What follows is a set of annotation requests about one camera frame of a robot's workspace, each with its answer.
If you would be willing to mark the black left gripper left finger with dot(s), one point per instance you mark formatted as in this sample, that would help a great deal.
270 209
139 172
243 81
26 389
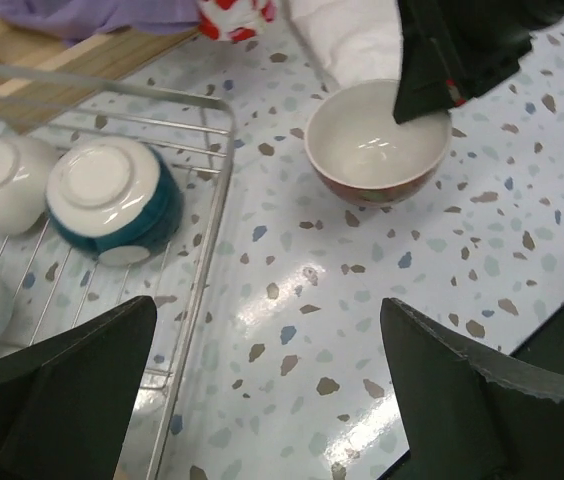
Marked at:
66 402

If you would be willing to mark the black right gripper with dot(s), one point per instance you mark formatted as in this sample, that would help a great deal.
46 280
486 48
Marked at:
491 36

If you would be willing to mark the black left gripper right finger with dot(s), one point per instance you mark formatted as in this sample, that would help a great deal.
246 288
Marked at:
469 411

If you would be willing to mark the red bowl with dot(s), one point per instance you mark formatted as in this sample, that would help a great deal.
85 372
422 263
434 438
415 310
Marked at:
363 156

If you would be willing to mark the wooden clothes rack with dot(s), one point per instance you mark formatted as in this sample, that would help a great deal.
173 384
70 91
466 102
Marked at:
110 56

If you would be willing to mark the folded white cloth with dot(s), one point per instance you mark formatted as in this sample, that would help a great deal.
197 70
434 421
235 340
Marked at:
348 41

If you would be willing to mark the red white floral garment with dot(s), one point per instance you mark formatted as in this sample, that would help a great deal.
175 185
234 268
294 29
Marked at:
235 20

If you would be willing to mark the teal and white bowl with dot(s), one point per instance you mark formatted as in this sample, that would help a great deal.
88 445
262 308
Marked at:
114 199

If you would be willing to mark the purple shirt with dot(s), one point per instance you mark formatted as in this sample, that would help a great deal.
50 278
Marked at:
77 20

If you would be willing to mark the wire dish rack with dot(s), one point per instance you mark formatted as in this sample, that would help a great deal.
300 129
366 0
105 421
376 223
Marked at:
57 287

